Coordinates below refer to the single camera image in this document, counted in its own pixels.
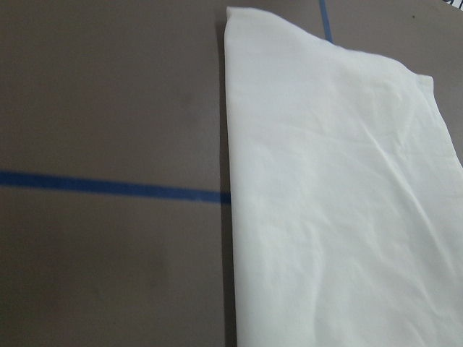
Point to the cream long-sleeve cat shirt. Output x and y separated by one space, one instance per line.
346 194

